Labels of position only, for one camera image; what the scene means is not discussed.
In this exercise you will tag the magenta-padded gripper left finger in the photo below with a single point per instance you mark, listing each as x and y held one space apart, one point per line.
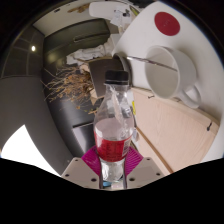
80 171

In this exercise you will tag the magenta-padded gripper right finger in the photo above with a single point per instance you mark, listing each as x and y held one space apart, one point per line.
143 170

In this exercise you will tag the clear red-labelled water bottle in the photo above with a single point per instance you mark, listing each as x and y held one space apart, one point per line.
111 141

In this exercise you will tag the small yellow item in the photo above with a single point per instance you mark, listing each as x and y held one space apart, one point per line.
133 107

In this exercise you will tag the dry plant in grey pot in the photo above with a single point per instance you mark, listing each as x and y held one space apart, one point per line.
100 75

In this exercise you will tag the grey plant saucer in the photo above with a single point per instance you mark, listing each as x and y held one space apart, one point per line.
121 65

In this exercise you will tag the metal spoon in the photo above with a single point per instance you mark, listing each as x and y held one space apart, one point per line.
150 62

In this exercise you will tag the white ceramic mug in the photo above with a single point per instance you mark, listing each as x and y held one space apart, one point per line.
187 70

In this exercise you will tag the round ceiling light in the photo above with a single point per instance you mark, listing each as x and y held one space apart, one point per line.
33 48

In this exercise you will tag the dark double door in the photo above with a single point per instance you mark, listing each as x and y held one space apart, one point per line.
76 33

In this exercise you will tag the papers on chair seat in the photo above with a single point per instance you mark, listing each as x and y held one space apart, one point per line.
121 16

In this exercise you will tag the white plastic chair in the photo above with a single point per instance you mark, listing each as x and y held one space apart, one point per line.
100 10

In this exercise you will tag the wooden figure sculpture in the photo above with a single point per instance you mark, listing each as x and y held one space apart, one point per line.
78 8

